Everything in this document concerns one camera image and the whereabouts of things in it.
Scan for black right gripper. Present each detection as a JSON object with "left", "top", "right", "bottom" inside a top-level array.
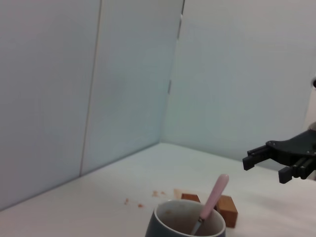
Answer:
[{"left": 242, "top": 129, "right": 316, "bottom": 184}]

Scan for pink handled metal spoon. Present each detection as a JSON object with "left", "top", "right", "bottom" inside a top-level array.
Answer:
[{"left": 190, "top": 173, "right": 230, "bottom": 235}]

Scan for grey ceramic cup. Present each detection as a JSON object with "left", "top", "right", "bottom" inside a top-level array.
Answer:
[{"left": 144, "top": 199, "right": 227, "bottom": 237}]

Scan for light brown wooden block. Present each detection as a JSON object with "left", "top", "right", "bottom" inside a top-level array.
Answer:
[{"left": 216, "top": 196, "right": 239, "bottom": 228}]

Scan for dark reddish wooden block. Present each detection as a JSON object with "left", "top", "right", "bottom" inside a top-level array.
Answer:
[{"left": 181, "top": 193, "right": 201, "bottom": 203}]

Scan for white tablecloth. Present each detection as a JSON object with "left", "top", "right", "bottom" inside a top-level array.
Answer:
[{"left": 0, "top": 142, "right": 316, "bottom": 237}]

